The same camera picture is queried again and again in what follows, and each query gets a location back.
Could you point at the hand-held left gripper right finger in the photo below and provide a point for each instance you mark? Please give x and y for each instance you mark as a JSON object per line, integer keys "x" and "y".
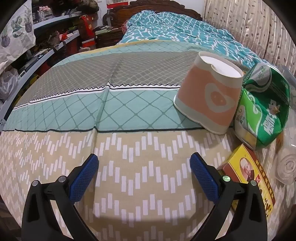
{"x": 204, "y": 177}

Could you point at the grey metal shelf rack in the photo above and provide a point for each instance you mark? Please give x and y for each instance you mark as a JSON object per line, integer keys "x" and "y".
{"x": 46, "y": 23}

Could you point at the carved wooden headboard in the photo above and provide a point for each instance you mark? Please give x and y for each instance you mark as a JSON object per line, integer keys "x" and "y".
{"x": 120, "y": 10}

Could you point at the red bag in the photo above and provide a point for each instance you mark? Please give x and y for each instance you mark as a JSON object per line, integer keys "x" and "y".
{"x": 86, "y": 30}

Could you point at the white floral cloth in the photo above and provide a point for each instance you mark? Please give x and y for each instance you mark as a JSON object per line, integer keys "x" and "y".
{"x": 16, "y": 34}

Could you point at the red wall calendar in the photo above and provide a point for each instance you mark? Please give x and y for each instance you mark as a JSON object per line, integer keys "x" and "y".
{"x": 118, "y": 1}

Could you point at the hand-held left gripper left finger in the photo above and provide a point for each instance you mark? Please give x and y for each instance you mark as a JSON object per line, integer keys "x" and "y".
{"x": 83, "y": 177}

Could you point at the beige patterned curtain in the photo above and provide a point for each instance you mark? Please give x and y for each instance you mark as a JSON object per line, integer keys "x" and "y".
{"x": 254, "y": 23}

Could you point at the pink paper cup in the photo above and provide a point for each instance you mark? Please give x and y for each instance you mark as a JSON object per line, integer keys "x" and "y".
{"x": 208, "y": 92}

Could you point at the teal patterned quilt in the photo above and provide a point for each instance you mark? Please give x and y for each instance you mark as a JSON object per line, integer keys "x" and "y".
{"x": 185, "y": 30}

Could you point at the clear plastic bottle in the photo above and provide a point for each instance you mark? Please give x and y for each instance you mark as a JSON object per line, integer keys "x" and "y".
{"x": 286, "y": 164}

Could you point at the patterned bedsheet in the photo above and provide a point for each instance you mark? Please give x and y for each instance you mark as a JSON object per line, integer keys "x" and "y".
{"x": 138, "y": 104}

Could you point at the dark wicker nightstand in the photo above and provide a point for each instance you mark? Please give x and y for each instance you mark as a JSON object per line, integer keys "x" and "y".
{"x": 108, "y": 37}

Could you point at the green snack bag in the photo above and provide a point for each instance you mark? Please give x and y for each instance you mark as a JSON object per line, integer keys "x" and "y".
{"x": 266, "y": 109}

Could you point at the yellow cardboard box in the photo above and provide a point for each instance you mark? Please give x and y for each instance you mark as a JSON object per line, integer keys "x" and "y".
{"x": 245, "y": 166}

